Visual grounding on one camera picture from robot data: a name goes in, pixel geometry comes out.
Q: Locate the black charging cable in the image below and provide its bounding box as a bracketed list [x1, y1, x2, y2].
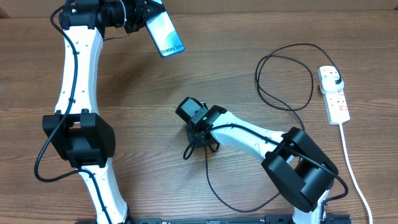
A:
[203, 43, 343, 214]

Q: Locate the white power strip cord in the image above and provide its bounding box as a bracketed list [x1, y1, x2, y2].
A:
[338, 123, 374, 224]

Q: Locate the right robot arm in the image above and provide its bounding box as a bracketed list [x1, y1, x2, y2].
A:
[175, 97, 338, 223]

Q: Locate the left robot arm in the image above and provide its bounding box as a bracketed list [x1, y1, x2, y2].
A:
[34, 0, 165, 223]

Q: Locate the blue screen smartphone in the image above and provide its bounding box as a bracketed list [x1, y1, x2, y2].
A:
[146, 11, 185, 57]

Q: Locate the white charger plug adapter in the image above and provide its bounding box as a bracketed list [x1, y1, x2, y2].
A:
[320, 77, 345, 94]

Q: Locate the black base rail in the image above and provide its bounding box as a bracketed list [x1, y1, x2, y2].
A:
[75, 213, 352, 224]

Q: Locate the white power strip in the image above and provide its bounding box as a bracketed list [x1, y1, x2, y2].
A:
[318, 65, 350, 125]

